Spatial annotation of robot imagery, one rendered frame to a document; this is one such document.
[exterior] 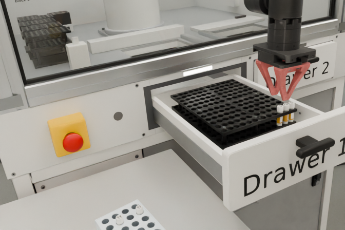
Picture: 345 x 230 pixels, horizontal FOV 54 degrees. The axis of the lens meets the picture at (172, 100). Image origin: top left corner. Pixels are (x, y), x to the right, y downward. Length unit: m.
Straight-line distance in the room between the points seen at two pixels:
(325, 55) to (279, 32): 0.48
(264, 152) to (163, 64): 0.34
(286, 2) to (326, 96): 0.64
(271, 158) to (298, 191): 0.75
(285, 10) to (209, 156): 0.28
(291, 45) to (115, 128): 0.42
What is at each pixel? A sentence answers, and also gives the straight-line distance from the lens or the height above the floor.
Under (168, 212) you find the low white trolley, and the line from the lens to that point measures 0.67.
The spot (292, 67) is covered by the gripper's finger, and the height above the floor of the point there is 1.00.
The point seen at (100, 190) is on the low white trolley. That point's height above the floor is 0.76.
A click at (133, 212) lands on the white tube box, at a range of 0.62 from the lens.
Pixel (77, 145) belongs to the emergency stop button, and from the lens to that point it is 0.71.
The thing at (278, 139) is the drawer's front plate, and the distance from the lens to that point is 0.56.
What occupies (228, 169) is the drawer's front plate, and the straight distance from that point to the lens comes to 0.52.
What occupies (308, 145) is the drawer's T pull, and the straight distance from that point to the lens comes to 0.58.
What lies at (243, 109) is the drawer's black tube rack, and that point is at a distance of 0.71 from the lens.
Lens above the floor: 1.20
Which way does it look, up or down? 23 degrees down
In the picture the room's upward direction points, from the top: 5 degrees counter-clockwise
